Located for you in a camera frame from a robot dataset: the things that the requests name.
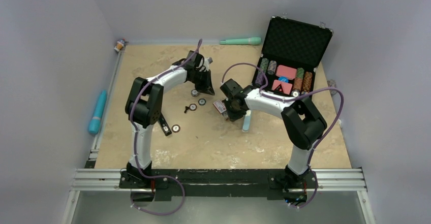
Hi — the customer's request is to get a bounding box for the aluminium rail frame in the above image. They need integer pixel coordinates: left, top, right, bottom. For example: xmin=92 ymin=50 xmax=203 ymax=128
xmin=60 ymin=169 xmax=376 ymax=223

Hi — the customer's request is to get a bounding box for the brown poker chip middle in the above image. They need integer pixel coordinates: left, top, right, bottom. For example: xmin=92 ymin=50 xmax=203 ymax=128
xmin=189 ymin=104 xmax=197 ymax=111

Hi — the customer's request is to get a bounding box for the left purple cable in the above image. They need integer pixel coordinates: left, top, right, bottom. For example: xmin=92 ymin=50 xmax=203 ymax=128
xmin=129 ymin=39 xmax=203 ymax=216

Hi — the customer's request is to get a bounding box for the small orange bottle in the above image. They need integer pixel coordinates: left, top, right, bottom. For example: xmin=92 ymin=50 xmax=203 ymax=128
xmin=114 ymin=39 xmax=127 ymax=52

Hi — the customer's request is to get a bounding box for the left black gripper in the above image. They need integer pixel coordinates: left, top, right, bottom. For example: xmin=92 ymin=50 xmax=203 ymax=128
xmin=190 ymin=69 xmax=215 ymax=95

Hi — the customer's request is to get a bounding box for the black stapler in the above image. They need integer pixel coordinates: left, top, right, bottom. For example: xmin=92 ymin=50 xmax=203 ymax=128
xmin=158 ymin=114 xmax=172 ymax=137

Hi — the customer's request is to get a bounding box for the blue cylindrical tube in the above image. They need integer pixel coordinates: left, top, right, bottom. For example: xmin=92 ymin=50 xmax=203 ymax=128
xmin=88 ymin=90 xmax=107 ymax=135

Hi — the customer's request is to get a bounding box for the black poker chip case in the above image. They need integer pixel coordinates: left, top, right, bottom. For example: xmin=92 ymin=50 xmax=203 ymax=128
xmin=251 ymin=16 xmax=333 ymax=97

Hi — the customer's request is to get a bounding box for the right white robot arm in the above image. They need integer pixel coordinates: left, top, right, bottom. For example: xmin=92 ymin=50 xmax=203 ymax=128
xmin=220 ymin=79 xmax=327 ymax=187

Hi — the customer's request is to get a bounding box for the red white staple box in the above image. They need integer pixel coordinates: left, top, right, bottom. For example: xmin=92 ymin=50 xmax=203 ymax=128
xmin=213 ymin=100 xmax=229 ymax=120

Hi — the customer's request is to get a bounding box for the purple cable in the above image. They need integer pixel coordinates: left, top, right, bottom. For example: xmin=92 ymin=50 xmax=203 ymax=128
xmin=129 ymin=39 xmax=203 ymax=216
xmin=221 ymin=62 xmax=345 ymax=210

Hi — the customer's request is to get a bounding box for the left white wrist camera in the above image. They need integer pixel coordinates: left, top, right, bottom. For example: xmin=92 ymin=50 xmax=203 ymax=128
xmin=200 ymin=57 xmax=212 ymax=72

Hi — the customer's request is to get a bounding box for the light blue stapler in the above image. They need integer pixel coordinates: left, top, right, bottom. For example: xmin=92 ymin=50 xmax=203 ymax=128
xmin=242 ymin=110 xmax=252 ymax=133

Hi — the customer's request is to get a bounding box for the mint green microphone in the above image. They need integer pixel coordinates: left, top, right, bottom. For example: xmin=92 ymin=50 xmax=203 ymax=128
xmin=219 ymin=37 xmax=261 ymax=46

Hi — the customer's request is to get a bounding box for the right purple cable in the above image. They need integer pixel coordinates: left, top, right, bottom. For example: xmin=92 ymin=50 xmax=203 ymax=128
xmin=221 ymin=62 xmax=345 ymax=210

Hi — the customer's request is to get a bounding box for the brown poker chip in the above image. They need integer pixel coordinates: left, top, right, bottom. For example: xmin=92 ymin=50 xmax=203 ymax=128
xmin=189 ymin=104 xmax=197 ymax=111
xmin=171 ymin=124 xmax=181 ymax=133

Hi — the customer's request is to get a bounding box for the blue poker chip stack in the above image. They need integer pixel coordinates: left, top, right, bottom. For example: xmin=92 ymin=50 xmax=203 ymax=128
xmin=191 ymin=89 xmax=200 ymax=97

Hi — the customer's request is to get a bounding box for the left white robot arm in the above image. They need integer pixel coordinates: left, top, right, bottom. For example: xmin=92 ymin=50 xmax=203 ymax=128
xmin=125 ymin=51 xmax=215 ymax=188

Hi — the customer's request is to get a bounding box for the brown poker chip front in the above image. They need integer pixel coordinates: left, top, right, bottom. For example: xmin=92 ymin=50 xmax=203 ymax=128
xmin=171 ymin=124 xmax=181 ymax=133

